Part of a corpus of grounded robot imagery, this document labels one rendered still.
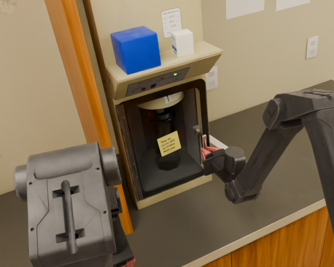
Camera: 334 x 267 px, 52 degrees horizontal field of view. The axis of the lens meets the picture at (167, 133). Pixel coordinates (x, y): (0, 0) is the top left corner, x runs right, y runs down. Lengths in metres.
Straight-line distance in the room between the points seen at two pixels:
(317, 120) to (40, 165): 0.47
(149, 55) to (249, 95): 1.05
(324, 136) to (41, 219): 0.49
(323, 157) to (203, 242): 0.61
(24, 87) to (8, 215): 0.51
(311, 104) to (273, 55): 1.25
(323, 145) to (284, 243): 0.80
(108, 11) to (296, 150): 0.98
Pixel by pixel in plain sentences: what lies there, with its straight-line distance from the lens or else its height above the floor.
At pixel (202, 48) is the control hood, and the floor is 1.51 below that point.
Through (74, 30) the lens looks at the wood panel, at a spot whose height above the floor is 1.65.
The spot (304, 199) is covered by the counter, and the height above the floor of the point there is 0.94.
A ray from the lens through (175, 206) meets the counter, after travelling 1.29.
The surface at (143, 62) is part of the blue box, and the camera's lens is 0.91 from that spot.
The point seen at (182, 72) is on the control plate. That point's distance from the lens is 1.01.
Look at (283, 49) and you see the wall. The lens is 1.92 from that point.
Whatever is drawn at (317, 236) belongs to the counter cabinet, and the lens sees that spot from 1.55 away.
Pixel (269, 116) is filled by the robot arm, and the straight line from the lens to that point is 0.74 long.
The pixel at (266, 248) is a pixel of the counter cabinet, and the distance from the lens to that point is 1.37.
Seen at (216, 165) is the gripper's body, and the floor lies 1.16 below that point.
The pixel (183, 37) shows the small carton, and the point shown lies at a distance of 0.97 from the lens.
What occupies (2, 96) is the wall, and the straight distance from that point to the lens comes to 1.45.
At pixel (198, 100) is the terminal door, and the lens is 1.15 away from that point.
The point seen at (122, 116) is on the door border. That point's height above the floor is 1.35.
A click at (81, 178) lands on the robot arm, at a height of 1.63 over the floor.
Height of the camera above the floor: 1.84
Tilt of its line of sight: 32 degrees down
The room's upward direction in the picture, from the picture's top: 8 degrees counter-clockwise
